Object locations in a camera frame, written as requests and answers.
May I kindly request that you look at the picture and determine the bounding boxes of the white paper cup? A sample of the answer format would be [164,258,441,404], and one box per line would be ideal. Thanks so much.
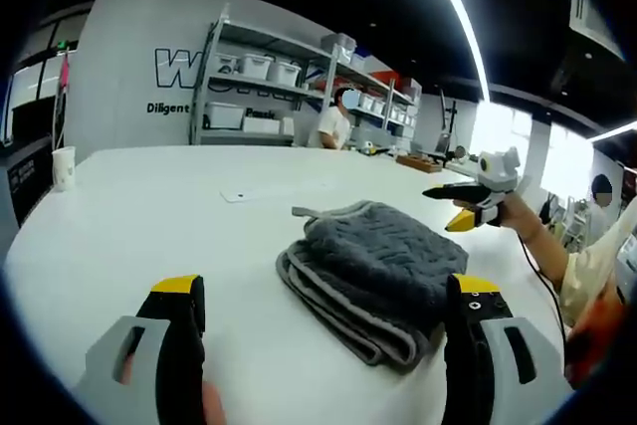
[51,145,78,193]

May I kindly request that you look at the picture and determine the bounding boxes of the group of white storage bins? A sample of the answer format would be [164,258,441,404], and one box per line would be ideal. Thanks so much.
[204,32,420,140]

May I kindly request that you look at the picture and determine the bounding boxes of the wooden tray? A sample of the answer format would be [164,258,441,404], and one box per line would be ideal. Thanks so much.
[395,152,445,174]

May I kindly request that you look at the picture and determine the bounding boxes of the pink flag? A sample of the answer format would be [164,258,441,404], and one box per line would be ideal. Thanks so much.
[57,52,72,99]

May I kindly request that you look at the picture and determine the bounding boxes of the long ceiling light strip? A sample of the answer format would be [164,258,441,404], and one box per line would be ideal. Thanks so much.
[416,0,493,104]

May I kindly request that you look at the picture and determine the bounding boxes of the black cable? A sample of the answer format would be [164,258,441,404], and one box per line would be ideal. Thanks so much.
[517,233,569,351]

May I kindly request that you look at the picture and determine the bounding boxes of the person's orange clothing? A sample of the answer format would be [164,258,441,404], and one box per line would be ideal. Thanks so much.
[563,289,634,389]

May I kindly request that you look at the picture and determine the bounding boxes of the person's left hand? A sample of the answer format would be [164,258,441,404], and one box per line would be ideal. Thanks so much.
[201,381,229,425]

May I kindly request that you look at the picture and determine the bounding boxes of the grey chest-worn device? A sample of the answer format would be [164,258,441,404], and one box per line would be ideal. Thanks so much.
[614,234,637,303]

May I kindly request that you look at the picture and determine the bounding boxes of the short ceiling light strip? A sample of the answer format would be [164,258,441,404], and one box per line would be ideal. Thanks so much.
[590,119,637,143]

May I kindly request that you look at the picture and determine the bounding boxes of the person's right hand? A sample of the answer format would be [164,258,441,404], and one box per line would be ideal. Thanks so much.
[496,193,543,243]

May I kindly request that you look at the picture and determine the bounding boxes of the grey towel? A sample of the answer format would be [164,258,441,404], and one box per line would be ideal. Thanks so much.
[276,199,470,373]

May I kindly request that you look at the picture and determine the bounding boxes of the white flat card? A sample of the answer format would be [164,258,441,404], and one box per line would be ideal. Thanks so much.
[219,186,261,204]

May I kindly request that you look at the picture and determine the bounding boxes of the grey metal shelf rack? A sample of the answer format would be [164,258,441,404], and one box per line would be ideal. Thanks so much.
[187,2,424,147]

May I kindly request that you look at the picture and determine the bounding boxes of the black stand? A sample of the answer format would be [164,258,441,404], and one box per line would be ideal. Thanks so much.
[435,89,460,158]

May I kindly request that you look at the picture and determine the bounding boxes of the dark cabinet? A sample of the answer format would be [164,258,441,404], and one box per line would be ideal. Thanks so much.
[3,134,57,228]

